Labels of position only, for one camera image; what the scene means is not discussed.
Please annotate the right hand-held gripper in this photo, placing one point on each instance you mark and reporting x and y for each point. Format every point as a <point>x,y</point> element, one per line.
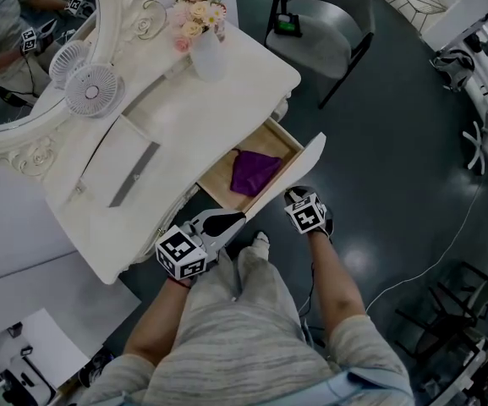
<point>307,216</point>

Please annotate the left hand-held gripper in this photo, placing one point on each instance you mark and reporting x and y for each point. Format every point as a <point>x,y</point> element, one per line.
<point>180,252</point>

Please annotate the white dressing table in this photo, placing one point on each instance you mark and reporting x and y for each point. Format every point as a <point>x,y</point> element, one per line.
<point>210,95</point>

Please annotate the person's left forearm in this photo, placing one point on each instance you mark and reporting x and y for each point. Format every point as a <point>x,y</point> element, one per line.
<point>155,324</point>

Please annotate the person's right forearm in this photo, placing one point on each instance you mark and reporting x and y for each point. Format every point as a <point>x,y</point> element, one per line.
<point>336,286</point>

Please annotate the person's white shoe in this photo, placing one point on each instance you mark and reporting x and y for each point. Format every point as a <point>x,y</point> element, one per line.
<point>261,240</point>

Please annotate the purple cloth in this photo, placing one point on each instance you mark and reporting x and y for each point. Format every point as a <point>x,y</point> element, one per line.
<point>254,171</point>

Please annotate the person's light trousers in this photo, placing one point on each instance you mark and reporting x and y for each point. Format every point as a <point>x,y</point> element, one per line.
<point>243,277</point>

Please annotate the white grey jewelry box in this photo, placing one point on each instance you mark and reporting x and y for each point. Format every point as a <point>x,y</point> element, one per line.
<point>112,155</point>

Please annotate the person's striped grey shirt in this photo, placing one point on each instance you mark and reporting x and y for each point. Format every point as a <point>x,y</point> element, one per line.
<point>248,362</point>

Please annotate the grey armchair with black legs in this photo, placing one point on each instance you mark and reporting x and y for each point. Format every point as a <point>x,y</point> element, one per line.
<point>324,36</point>

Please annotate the pink flowers in white vase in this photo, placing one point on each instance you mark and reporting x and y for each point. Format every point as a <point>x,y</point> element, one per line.
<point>205,53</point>

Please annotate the black green device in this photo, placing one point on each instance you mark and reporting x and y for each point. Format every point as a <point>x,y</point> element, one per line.
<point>288,25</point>

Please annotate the small white desk fan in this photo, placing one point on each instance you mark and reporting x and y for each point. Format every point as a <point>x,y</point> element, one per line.
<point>93,91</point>

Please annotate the black metal chair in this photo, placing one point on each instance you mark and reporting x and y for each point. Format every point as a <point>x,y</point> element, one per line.
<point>451,311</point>

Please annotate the white cabinet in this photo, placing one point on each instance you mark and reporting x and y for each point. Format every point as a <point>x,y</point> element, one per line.
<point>36,290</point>

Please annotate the grey backpack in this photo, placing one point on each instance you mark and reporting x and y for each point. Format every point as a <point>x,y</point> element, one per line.
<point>453,70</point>

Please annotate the white ornate oval mirror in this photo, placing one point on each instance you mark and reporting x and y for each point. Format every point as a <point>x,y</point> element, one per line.
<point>116,23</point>

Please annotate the long white shelf rack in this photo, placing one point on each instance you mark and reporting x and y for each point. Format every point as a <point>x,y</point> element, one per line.
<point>484,49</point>

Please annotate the white case with black trim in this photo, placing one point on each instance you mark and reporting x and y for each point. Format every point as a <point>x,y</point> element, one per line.
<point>11,383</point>

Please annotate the black picture frame box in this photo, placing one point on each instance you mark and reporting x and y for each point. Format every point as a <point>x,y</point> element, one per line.
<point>15,330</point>

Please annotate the small black picture frame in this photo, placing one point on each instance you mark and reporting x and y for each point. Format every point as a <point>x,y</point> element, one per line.
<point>23,350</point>

